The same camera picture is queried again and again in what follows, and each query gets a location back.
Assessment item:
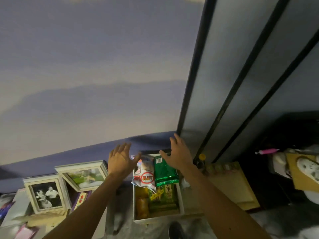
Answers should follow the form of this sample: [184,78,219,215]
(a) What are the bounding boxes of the white frame monochrome photo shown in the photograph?
[23,174,72,215]

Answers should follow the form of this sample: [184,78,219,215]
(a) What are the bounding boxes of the white frame green photo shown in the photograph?
[54,160,109,193]

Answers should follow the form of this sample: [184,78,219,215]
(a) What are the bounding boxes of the person's right hand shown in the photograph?
[159,133,194,173]

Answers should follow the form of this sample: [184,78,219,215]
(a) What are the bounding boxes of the black appliance box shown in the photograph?
[238,154,312,212]

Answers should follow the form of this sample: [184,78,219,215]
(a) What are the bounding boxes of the person's left hand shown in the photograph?
[107,142,142,181]

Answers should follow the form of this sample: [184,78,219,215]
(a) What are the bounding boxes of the white children's shoes on cardboard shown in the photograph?
[285,153,319,193]

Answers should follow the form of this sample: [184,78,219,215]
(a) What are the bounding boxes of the dark drink bottle orange cap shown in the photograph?
[195,153,207,171]

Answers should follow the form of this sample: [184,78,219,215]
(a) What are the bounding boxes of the dark green small carton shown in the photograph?
[148,183,180,214]

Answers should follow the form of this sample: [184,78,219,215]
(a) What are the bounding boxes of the wooden peg rack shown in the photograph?
[14,209,69,228]

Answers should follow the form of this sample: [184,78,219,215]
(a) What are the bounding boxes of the pink tube pump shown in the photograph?
[255,148,279,155]

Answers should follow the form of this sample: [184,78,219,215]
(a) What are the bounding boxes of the red white snack packet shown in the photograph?
[131,155,157,194]

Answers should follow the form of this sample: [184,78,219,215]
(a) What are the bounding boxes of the pink small sachet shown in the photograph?
[14,225,35,239]

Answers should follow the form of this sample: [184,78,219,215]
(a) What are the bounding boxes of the open white cardboard box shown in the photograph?
[132,153,185,224]

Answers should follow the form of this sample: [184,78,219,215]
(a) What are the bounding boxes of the red drink can pack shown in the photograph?
[205,162,238,174]

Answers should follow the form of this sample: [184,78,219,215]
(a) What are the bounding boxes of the black right slip-on shoe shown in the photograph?
[168,221,186,239]

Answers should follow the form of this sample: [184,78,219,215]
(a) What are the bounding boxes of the yellow wooden side table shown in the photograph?
[183,161,261,214]

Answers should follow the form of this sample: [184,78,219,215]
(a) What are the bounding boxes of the white child shoe green trim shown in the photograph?
[296,156,319,183]

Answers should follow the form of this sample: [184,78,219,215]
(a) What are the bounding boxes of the person's right forearm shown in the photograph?
[180,165,272,239]

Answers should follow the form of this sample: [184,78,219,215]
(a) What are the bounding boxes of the wooden counting strip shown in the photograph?
[72,192,88,209]

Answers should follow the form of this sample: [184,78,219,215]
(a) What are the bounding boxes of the person's left forearm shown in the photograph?
[42,174,125,239]

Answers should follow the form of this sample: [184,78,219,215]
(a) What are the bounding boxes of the green snack packet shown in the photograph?
[153,155,180,188]

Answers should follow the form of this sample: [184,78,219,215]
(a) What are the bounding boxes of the purple sheet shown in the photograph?
[69,190,93,212]

